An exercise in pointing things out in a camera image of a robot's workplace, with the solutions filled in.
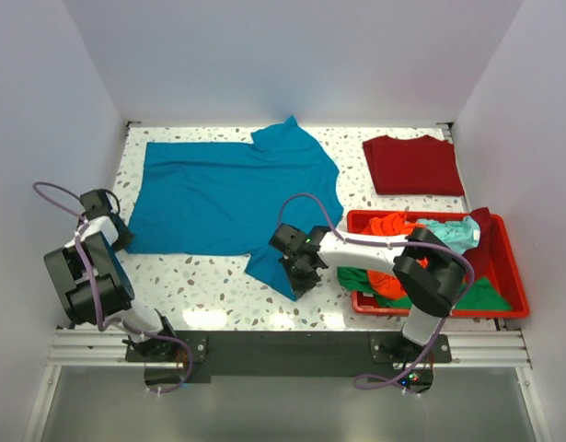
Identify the blue t shirt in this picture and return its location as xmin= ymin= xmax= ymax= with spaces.
xmin=127 ymin=118 xmax=343 ymax=300

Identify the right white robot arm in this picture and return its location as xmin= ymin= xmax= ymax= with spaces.
xmin=270 ymin=224 xmax=474 ymax=362

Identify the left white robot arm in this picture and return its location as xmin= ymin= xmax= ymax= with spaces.
xmin=33 ymin=181 xmax=180 ymax=361

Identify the orange t shirt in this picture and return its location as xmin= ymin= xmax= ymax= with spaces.
xmin=361 ymin=212 xmax=424 ymax=301

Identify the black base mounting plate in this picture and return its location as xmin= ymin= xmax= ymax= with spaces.
xmin=124 ymin=329 xmax=451 ymax=386

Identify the folded dark red t shirt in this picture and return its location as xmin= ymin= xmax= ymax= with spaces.
xmin=363 ymin=135 xmax=465 ymax=196

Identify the light teal t shirt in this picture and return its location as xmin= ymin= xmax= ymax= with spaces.
xmin=416 ymin=215 xmax=481 ymax=254

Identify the green t shirt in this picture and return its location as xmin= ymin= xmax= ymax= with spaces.
xmin=337 ymin=267 xmax=513 ymax=311

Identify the dark red crumpled shirt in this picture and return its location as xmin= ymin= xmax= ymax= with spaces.
xmin=463 ymin=207 xmax=493 ymax=280

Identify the red plastic bin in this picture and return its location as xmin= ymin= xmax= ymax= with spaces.
xmin=347 ymin=210 xmax=530 ymax=319

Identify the aluminium frame rail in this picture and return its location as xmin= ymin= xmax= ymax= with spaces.
xmin=46 ymin=329 xmax=532 ymax=368

